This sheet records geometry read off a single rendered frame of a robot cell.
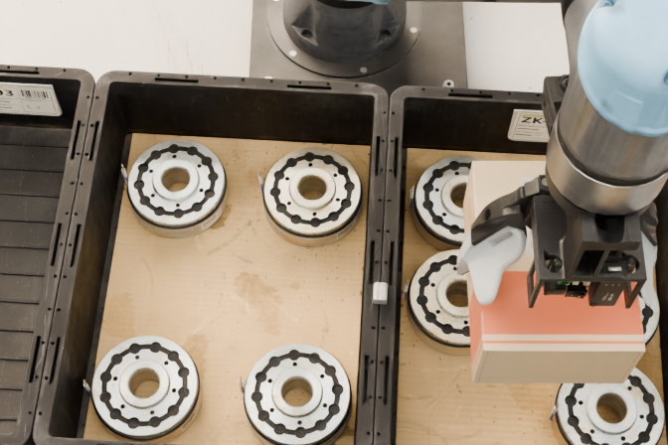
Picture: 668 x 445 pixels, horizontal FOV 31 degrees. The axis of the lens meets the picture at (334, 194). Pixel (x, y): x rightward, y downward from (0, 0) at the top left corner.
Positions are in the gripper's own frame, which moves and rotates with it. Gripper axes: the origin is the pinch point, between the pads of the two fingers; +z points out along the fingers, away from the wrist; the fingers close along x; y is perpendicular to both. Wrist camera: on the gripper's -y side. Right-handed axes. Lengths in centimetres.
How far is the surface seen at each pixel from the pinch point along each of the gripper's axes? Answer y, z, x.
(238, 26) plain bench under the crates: -51, 41, -29
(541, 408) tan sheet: 3.4, 27.4, 3.2
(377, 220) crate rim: -12.2, 17.5, -12.9
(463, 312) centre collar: -5.2, 23.7, -4.3
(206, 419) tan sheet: 4.6, 27.4, -29.4
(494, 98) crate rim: -25.9, 17.6, -0.8
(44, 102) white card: -28, 22, -48
